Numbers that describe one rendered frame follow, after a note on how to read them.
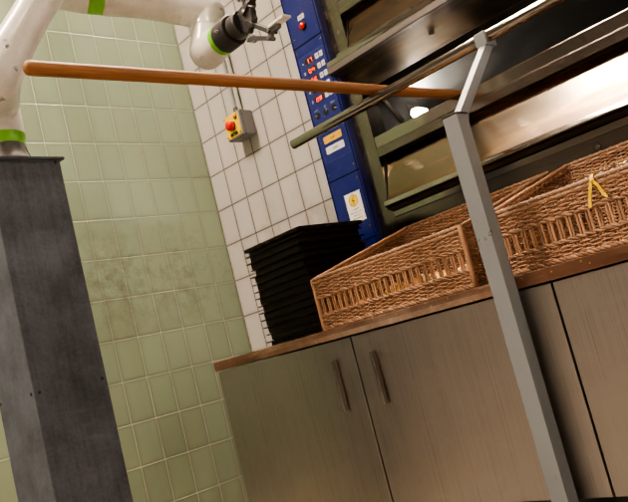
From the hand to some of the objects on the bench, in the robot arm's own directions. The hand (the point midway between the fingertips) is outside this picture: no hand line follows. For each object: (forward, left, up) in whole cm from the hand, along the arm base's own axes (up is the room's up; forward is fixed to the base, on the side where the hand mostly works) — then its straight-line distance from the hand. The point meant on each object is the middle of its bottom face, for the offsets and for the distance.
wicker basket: (+67, +26, -91) cm, 116 cm away
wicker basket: (+7, +29, -91) cm, 95 cm away
